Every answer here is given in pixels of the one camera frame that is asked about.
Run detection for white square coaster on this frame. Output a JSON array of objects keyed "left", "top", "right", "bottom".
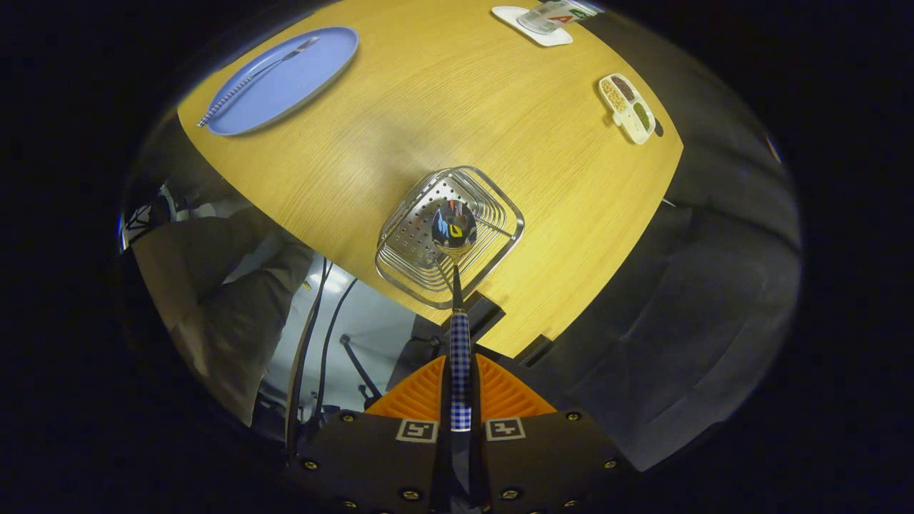
[{"left": 491, "top": 6, "right": 574, "bottom": 48}]

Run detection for silver wire drying rack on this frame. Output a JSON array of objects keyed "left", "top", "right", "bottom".
[{"left": 375, "top": 166, "right": 526, "bottom": 310}]

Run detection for spoon with blue checked handle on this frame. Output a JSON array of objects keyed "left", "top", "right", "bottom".
[{"left": 431, "top": 198, "right": 478, "bottom": 433}]

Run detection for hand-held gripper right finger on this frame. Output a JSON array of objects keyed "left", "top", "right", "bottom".
[{"left": 471, "top": 353, "right": 633, "bottom": 514}]

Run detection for person's grey trousers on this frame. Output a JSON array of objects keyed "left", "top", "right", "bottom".
[{"left": 132, "top": 207, "right": 316, "bottom": 428}]

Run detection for fork with blue checked handle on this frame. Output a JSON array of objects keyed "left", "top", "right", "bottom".
[{"left": 196, "top": 36, "right": 322, "bottom": 129}]

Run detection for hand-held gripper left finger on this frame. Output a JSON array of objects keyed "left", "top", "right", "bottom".
[{"left": 282, "top": 355, "right": 453, "bottom": 514}]

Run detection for black table bracket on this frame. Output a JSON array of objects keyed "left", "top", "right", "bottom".
[
  {"left": 457, "top": 291, "right": 506, "bottom": 342},
  {"left": 516, "top": 333, "right": 555, "bottom": 366}
]

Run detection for black cable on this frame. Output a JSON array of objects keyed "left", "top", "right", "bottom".
[
  {"left": 313, "top": 277, "right": 359, "bottom": 418},
  {"left": 286, "top": 257, "right": 331, "bottom": 458}
]

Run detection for white plastic drink bottle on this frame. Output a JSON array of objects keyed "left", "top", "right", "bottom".
[{"left": 517, "top": 0, "right": 605, "bottom": 35}]

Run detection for blue round plate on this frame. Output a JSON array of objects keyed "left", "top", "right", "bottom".
[{"left": 204, "top": 26, "right": 360, "bottom": 136}]

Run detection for white divided snack dish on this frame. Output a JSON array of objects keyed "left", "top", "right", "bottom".
[{"left": 598, "top": 73, "right": 658, "bottom": 146}]

